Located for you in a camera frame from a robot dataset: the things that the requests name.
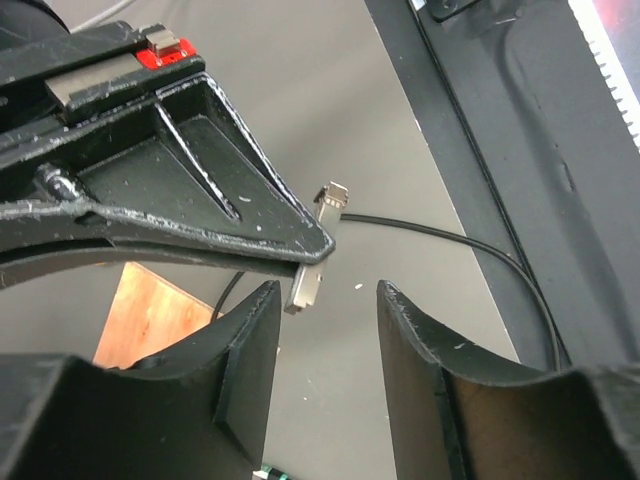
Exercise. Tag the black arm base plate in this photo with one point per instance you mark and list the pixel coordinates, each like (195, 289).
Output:
(533, 152)

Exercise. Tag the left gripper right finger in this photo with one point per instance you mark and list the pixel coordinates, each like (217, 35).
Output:
(459, 411)

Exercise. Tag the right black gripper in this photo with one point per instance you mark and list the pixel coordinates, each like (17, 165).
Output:
(48, 70)

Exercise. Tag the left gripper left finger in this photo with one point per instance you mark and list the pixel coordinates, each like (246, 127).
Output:
(195, 410)

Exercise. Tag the white slotted cable duct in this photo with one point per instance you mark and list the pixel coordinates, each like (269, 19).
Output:
(609, 65)

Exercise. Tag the wooden board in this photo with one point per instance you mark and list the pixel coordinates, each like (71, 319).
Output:
(148, 314)

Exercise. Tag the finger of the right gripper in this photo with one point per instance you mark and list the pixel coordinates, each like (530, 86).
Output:
(174, 176)

